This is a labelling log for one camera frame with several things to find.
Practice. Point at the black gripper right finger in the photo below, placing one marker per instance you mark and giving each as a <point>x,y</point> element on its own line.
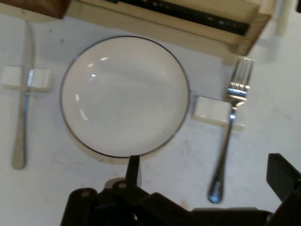
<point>285,183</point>

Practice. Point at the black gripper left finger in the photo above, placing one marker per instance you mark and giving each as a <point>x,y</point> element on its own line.
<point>117,207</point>

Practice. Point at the white ceramic cutlery rest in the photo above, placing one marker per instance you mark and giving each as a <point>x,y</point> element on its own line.
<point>209,108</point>
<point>41,78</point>

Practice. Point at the dark wooden cabinet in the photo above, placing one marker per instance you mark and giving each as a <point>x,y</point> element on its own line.
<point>47,7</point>

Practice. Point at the white plate with dark rim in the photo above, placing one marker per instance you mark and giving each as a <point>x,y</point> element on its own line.
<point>124,99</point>

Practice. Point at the silver table knife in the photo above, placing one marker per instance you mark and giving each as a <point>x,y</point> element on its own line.
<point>23,117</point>

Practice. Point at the black drawer slide rail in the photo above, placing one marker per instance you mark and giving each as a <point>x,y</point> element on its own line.
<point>188,14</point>

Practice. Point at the light wooden drawer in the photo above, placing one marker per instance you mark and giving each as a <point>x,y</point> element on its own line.
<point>164,30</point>

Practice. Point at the silver fork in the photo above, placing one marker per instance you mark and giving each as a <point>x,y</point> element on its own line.
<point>224,150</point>

